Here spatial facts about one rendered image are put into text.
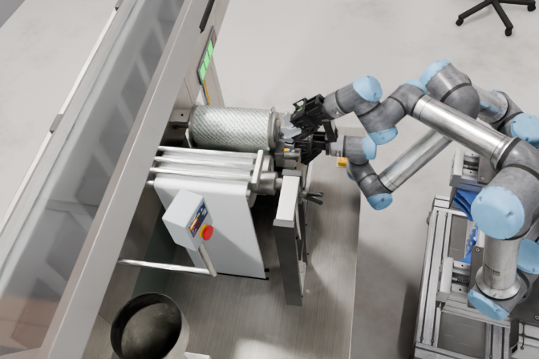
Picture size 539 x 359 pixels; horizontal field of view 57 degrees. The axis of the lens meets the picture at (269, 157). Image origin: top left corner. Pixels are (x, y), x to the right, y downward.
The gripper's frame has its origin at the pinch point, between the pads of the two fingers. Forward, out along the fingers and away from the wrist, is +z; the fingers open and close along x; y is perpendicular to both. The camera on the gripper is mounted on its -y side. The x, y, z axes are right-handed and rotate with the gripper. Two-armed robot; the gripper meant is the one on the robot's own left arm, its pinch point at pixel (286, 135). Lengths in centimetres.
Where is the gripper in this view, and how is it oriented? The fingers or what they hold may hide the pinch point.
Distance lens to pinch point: 157.3
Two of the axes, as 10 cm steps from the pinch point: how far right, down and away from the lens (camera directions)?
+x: -1.6, 8.1, -5.7
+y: -7.0, -5.0, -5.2
